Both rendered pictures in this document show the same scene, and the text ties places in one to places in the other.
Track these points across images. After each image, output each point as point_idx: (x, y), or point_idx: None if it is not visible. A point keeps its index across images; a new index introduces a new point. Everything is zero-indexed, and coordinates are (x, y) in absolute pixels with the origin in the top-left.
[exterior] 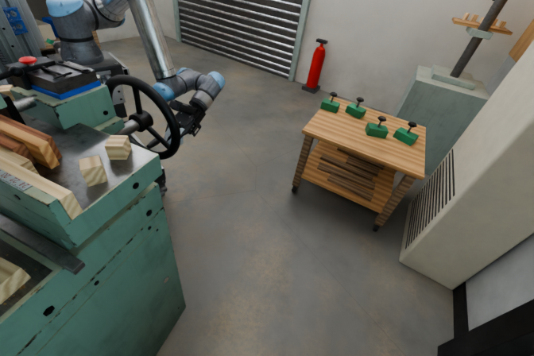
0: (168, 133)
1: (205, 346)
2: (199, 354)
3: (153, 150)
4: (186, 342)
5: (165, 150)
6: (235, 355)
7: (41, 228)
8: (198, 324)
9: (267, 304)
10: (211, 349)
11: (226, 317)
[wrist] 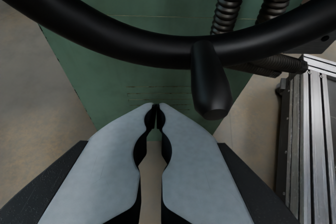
0: (191, 138)
1: (67, 124)
2: (70, 116)
3: (169, 49)
4: (87, 119)
5: None
6: (33, 129)
7: None
8: (82, 135)
9: (0, 191)
10: (60, 124)
11: (53, 154)
